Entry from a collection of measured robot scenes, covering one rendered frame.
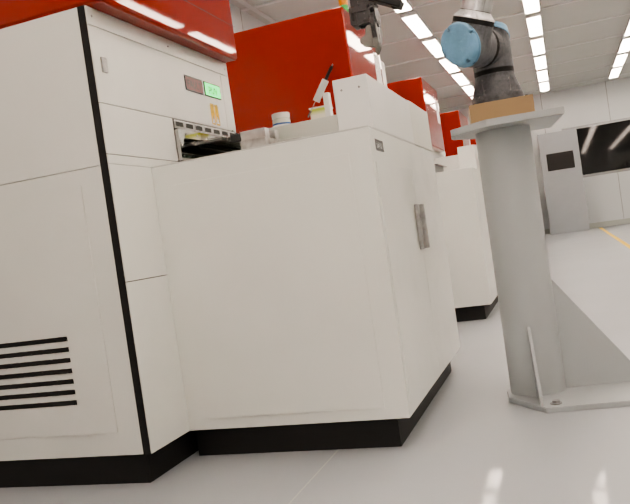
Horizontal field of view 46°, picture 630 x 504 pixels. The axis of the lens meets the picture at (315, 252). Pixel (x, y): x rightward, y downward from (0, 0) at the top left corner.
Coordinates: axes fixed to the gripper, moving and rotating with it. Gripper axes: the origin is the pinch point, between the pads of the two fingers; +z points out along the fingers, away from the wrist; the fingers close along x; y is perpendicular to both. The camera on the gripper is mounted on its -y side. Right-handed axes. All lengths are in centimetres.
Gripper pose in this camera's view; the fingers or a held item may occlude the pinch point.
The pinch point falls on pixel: (379, 50)
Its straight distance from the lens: 236.8
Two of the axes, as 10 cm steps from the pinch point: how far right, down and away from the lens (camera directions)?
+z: 1.4, 9.9, 0.2
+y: -9.4, 1.3, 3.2
